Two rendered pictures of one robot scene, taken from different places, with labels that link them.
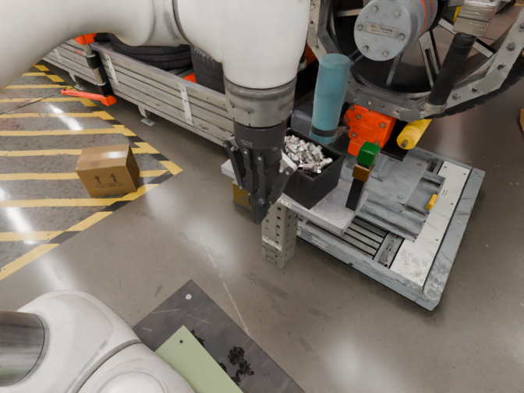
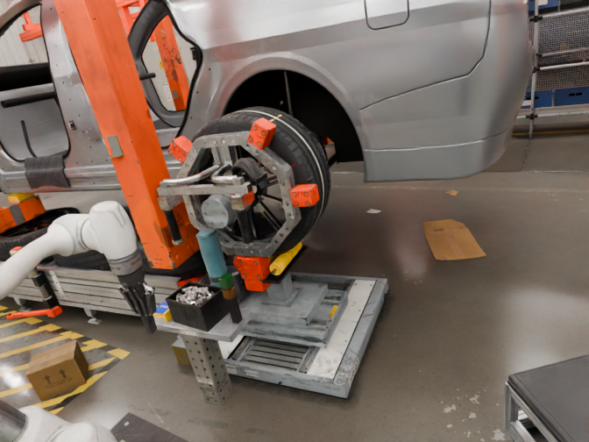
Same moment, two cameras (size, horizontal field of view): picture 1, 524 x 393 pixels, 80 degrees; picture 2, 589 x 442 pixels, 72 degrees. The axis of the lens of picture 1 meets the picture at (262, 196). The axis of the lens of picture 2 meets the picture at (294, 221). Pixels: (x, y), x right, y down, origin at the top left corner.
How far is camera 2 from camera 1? 0.92 m
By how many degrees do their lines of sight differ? 25
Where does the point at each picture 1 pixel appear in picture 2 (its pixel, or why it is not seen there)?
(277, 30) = (117, 238)
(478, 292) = (386, 373)
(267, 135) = (131, 277)
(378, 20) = (210, 209)
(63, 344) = (36, 421)
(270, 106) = (126, 264)
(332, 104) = (213, 259)
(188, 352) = not seen: outside the picture
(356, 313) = (287, 420)
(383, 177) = (289, 302)
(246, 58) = (109, 249)
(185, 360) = not seen: outside the picture
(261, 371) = not seen: outside the picture
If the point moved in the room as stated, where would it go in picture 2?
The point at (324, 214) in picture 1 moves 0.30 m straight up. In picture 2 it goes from (218, 331) to (197, 263)
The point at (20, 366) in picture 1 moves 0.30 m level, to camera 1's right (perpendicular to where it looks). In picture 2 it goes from (14, 428) to (131, 394)
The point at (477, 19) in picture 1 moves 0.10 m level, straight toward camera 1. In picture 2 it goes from (237, 203) to (223, 214)
